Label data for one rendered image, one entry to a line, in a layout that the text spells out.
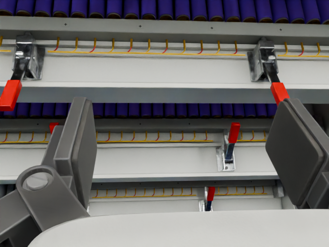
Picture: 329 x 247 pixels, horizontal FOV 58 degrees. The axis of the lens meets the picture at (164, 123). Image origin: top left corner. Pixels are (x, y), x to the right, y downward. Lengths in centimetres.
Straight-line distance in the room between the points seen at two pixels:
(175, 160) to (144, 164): 5
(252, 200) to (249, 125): 24
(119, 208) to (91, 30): 43
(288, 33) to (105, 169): 33
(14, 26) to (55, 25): 4
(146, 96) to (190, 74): 6
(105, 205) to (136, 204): 7
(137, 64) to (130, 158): 20
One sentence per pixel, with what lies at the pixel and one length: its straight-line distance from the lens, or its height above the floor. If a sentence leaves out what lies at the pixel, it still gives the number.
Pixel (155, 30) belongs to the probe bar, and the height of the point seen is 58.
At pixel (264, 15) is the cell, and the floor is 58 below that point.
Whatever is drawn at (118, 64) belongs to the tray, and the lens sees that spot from 35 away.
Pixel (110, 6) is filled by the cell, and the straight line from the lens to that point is 38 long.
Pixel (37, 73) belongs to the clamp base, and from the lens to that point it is 36.
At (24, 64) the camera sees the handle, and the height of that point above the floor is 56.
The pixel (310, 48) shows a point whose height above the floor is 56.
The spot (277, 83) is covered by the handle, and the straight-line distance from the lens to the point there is 33.
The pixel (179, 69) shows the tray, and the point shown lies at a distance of 35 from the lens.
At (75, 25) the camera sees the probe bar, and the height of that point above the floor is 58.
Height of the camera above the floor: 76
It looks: 49 degrees down
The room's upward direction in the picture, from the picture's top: 5 degrees clockwise
